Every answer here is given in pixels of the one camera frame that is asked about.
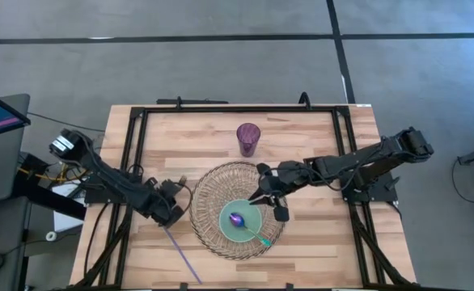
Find black aluminium table frame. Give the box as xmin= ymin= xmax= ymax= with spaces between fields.
xmin=69 ymin=105 xmax=418 ymax=291

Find black hook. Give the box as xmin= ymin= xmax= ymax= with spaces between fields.
xmin=298 ymin=91 xmax=313 ymax=111

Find dark office desk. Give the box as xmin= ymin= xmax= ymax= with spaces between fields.
xmin=0 ymin=196 xmax=32 ymax=291

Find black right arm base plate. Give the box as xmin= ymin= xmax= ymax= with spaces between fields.
xmin=341 ymin=171 xmax=399 ymax=203

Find black clamp bar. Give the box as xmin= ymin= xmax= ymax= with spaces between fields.
xmin=155 ymin=95 xmax=230 ymax=106

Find round woven straw placemat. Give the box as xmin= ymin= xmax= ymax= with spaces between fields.
xmin=188 ymin=161 xmax=289 ymax=261

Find small teal plate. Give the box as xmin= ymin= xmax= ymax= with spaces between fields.
xmin=218 ymin=198 xmax=264 ymax=243

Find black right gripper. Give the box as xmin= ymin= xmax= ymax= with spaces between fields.
xmin=248 ymin=159 xmax=317 ymax=222

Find white paper sheet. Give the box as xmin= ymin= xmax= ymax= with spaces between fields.
xmin=53 ymin=181 xmax=87 ymax=234

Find iridescent spoon with teal handle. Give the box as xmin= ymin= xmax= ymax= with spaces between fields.
xmin=228 ymin=212 xmax=273 ymax=248

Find thin purple straw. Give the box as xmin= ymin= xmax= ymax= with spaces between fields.
xmin=163 ymin=226 xmax=203 ymax=285

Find black floor cable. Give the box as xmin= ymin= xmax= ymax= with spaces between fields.
xmin=451 ymin=158 xmax=474 ymax=205
xmin=26 ymin=112 xmax=107 ymax=133

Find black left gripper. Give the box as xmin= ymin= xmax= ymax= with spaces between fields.
xmin=146 ymin=176 xmax=188 ymax=229

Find purple plastic tumbler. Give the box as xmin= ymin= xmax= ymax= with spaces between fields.
xmin=235 ymin=122 xmax=262 ymax=158

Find yellow cables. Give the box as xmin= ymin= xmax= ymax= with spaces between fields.
xmin=18 ymin=161 xmax=91 ymax=183

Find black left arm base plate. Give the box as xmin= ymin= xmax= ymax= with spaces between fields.
xmin=83 ymin=177 xmax=146 ymax=205

